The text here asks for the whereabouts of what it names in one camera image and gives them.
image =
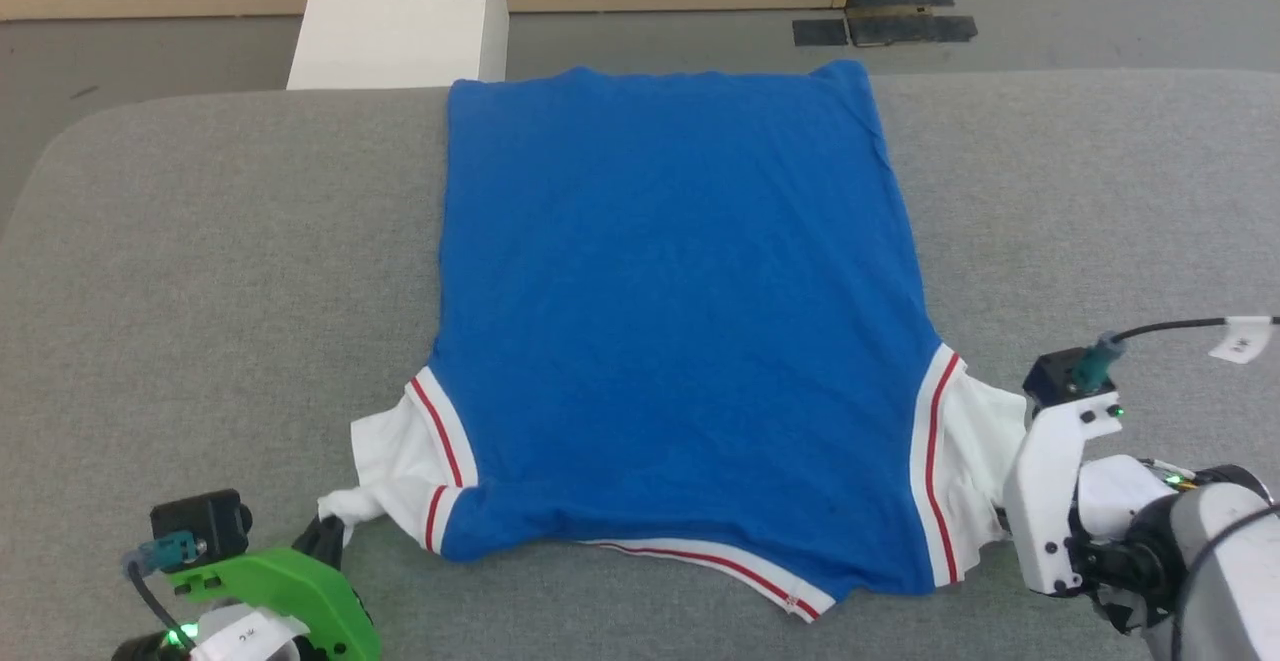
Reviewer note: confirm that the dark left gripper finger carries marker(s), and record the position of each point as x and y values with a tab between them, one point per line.
320	544

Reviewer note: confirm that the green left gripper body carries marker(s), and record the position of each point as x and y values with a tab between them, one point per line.
300	591

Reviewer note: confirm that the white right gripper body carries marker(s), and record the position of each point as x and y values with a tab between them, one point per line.
1045	501

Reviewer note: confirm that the blue shirt with white sleeves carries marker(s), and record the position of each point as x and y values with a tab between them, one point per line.
680	341

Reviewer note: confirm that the small black floor mat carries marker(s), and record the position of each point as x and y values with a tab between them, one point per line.
820	32

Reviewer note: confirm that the white rectangular box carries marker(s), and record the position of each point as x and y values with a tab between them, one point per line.
400	21

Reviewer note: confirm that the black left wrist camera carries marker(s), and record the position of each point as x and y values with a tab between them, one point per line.
200	521

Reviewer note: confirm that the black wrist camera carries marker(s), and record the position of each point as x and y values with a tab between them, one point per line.
1055	378
200	521

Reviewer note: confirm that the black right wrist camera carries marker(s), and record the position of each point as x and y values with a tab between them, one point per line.
1055	378

